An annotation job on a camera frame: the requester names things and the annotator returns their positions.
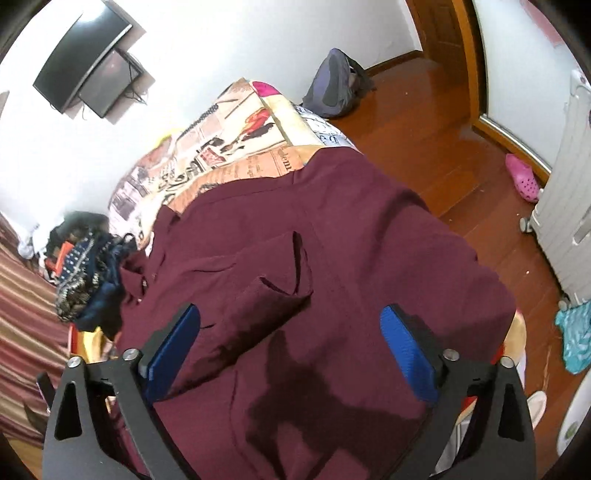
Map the white plastic container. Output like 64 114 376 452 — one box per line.
556 383 591 457

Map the dark blue patterned cloth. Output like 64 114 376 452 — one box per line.
54 231 139 333

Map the dark grey garment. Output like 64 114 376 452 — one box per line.
48 210 109 241

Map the white oil radiator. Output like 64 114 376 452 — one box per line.
519 69 591 310

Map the maroon shirt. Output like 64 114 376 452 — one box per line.
108 148 518 480

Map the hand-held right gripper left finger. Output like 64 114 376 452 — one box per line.
42 302 201 480

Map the pink clog shoe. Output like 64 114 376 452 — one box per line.
505 153 541 204

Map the orange box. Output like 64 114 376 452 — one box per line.
53 242 75 278

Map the small black monitor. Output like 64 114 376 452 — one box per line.
78 48 145 120

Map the grey backpack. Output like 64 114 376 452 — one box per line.
302 47 377 120

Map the teal cloth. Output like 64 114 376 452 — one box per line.
554 302 591 374

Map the white slipper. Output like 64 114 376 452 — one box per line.
526 391 548 430

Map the printed blanket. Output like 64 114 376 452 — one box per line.
108 79 358 259

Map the striped curtain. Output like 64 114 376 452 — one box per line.
0 212 75 448

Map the black curved television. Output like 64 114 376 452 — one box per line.
32 0 134 114

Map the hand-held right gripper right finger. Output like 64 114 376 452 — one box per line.
379 302 537 480

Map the wooden door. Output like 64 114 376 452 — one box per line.
406 0 488 125

